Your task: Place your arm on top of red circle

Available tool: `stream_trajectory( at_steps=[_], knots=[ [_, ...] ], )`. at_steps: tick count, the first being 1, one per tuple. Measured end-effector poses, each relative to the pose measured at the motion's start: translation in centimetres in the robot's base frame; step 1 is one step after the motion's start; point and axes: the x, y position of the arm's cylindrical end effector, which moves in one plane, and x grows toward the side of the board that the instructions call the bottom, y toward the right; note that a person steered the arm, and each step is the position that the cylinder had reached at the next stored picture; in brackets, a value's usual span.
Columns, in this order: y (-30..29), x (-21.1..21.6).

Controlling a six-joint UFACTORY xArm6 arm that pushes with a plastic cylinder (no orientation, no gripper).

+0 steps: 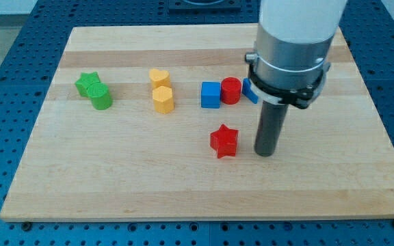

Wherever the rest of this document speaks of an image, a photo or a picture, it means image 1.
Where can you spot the light wooden board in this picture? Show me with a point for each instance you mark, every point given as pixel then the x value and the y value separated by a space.
pixel 333 160

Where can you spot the yellow hexagon block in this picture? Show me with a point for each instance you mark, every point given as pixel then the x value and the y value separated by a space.
pixel 163 99

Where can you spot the green star block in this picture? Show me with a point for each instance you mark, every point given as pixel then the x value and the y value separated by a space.
pixel 85 81

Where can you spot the blue crescent block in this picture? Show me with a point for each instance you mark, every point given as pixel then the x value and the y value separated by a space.
pixel 247 92

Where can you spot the red cylinder block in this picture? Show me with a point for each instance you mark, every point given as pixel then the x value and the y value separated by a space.
pixel 230 90

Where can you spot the red star block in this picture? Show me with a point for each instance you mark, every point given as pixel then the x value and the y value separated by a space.
pixel 224 141

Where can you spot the blue cube block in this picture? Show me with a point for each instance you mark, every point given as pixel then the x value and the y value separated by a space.
pixel 210 95

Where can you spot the yellow heart block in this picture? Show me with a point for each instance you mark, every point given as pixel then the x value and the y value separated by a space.
pixel 159 78

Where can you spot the green cylinder block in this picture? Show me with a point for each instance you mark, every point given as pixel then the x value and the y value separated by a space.
pixel 100 96

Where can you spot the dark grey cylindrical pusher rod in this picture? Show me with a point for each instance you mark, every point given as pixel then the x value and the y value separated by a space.
pixel 270 125

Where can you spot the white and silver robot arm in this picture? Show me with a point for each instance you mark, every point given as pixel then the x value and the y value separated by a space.
pixel 288 65

